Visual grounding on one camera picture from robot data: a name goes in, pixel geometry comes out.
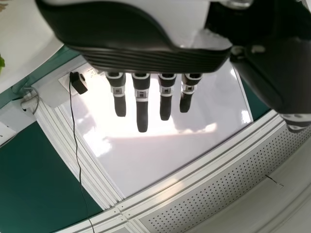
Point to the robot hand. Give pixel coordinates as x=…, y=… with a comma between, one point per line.
x=145, y=36

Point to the white wall socket panel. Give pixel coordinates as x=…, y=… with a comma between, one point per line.
x=6, y=133

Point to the white socket strip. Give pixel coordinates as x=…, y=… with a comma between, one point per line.
x=63, y=81

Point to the black plug adapter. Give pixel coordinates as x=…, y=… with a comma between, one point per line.
x=79, y=83

